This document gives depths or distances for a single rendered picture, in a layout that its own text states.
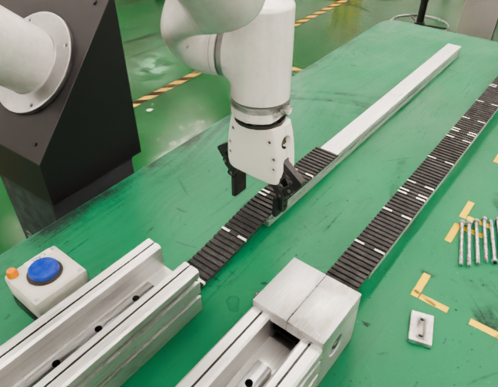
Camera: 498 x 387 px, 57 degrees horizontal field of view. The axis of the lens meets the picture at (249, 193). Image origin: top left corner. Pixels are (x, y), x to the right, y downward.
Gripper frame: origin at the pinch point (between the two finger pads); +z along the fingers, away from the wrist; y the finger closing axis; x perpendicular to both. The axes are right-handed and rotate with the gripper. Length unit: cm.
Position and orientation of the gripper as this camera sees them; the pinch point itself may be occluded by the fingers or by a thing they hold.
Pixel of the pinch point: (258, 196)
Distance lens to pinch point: 76.6
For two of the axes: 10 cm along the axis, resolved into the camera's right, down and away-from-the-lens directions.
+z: 0.0, 7.8, 6.3
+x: -6.2, 4.9, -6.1
